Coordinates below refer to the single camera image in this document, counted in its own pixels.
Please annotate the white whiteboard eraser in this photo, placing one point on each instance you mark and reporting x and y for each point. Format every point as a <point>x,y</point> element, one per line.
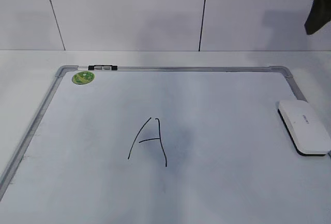
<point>308,133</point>

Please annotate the white board with aluminium frame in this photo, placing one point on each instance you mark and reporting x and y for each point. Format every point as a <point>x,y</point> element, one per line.
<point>165,145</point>

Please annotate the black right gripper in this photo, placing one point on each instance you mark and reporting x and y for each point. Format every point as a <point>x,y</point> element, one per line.
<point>318,16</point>

